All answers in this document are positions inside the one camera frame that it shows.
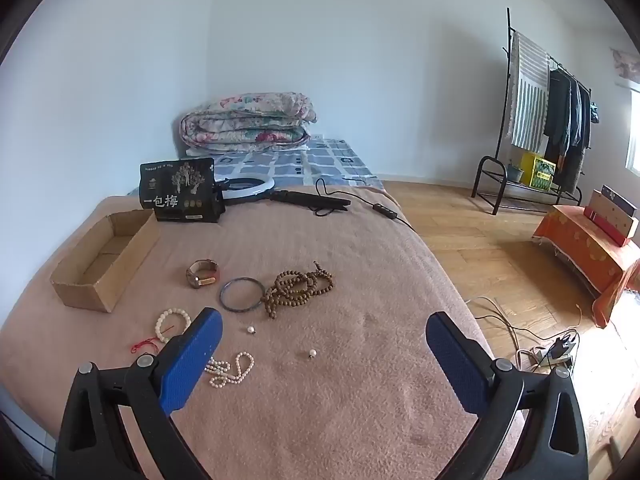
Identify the white power strip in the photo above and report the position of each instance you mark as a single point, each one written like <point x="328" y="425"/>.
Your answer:
<point x="547" y="357"/>

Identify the floral curtain valance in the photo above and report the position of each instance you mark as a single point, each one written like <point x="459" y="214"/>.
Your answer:
<point x="627" y="62"/>

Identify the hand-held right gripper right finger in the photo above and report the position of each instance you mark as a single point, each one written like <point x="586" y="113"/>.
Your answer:
<point x="455" y="360"/>

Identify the black metal clothes rack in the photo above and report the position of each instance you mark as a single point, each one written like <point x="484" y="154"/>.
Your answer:
<point x="492" y="157"/>

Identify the orange cloth covered table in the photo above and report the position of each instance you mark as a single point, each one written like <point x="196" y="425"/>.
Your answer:
<point x="585" y="250"/>

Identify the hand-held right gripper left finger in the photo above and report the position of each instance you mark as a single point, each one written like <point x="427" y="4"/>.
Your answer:
<point x="192" y="360"/>

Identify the dark hanging clothes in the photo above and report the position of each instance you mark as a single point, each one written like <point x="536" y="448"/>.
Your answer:
<point x="565" y="120"/>

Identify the small green pot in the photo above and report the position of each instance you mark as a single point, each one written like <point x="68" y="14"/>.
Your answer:
<point x="515" y="172"/>

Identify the folded floral quilt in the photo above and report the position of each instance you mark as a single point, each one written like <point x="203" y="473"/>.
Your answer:
<point x="240" y="120"/>

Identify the yellow crate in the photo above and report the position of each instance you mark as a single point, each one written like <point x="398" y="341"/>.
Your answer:
<point x="537" y="170"/>

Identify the dark metal bangle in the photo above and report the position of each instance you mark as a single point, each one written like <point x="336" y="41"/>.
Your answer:
<point x="220" y="296"/>

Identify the black snack bag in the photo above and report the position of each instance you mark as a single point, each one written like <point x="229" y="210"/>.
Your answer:
<point x="175" y="185"/>

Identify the dark blue box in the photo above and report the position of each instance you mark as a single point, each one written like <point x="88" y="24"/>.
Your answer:
<point x="622" y="200"/>

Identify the black folded tripod stand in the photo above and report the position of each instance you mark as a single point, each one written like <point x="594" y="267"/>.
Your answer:
<point x="310" y="199"/>

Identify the striped hanging towel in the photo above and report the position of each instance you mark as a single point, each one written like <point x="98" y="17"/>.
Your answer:
<point x="527" y="90"/>

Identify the cardboard box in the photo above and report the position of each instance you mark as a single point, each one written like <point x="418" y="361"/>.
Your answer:
<point x="75" y="290"/>

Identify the window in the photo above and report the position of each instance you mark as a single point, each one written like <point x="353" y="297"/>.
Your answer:
<point x="634" y="130"/>

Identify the beige and red box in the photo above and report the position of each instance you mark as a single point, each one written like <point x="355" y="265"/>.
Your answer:
<point x="610" y="220"/>

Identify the blue checkered bed sheet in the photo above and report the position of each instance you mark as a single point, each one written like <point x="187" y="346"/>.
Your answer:
<point x="300" y="165"/>

